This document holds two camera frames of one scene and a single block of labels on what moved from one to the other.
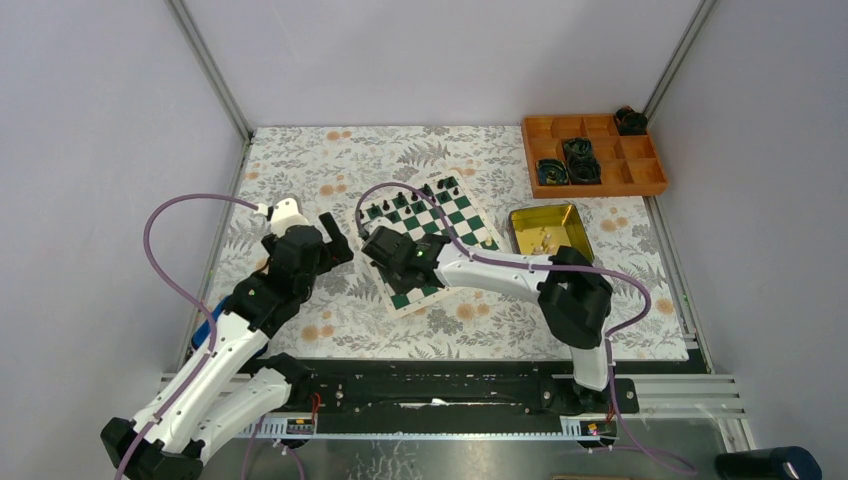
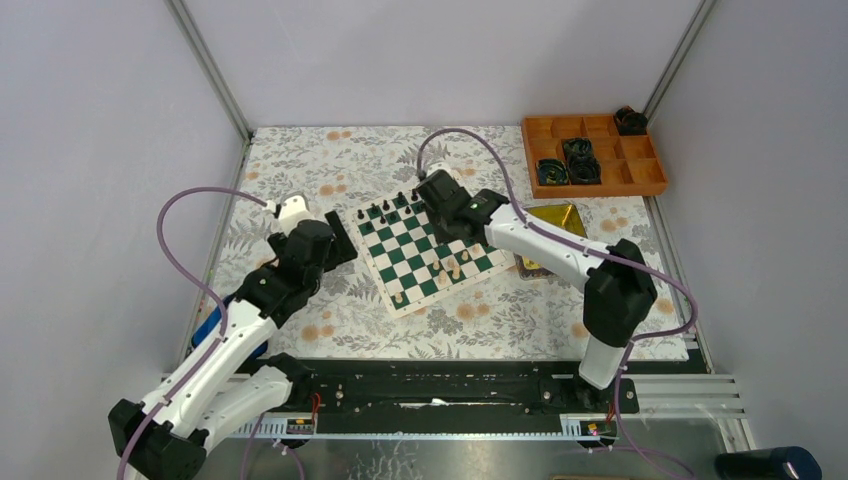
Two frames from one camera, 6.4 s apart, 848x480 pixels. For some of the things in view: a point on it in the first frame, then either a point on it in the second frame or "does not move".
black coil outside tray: x=630 y=123 does not move
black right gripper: x=397 y=287 → x=440 y=236
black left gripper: x=336 y=252 does not move
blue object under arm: x=202 y=331 does not move
